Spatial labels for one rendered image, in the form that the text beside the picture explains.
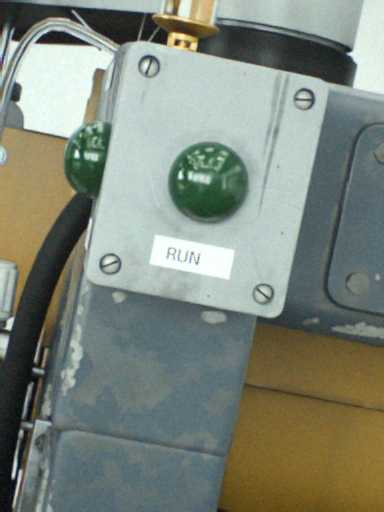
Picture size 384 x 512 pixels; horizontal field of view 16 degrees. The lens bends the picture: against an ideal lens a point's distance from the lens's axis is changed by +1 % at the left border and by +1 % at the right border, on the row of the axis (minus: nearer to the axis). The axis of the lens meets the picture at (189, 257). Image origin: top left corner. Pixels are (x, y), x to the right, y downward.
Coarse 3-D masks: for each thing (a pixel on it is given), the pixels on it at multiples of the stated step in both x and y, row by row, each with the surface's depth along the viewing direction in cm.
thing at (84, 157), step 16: (80, 128) 50; (96, 128) 50; (80, 144) 50; (96, 144) 50; (64, 160) 50; (80, 160) 50; (96, 160) 50; (80, 176) 50; (96, 176) 50; (80, 192) 50; (96, 192) 50
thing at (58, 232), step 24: (72, 216) 55; (48, 240) 55; (72, 240) 55; (48, 264) 55; (24, 288) 55; (48, 288) 55; (24, 312) 55; (24, 336) 55; (24, 360) 56; (0, 384) 56; (24, 384) 56; (0, 408) 56; (0, 432) 56; (0, 456) 57; (0, 480) 57; (0, 504) 58
